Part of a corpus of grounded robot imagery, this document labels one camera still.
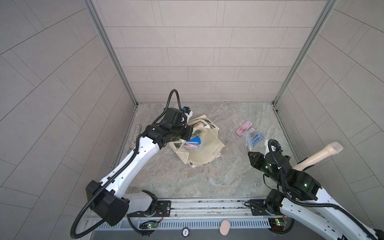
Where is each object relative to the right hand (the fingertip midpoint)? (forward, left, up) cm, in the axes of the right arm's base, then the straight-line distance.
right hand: (245, 155), depth 71 cm
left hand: (+13, +24, +7) cm, 28 cm away
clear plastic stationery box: (+6, -3, +2) cm, 7 cm away
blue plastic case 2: (+19, -15, -17) cm, 29 cm away
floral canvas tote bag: (+11, +15, -10) cm, 21 cm away
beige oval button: (-26, +13, -16) cm, 33 cm away
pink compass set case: (+26, -9, -16) cm, 32 cm away
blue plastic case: (+15, +26, -11) cm, 32 cm away
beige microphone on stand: (-5, -32, +12) cm, 35 cm away
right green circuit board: (-26, -12, -18) cm, 34 cm away
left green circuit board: (-23, +46, -14) cm, 53 cm away
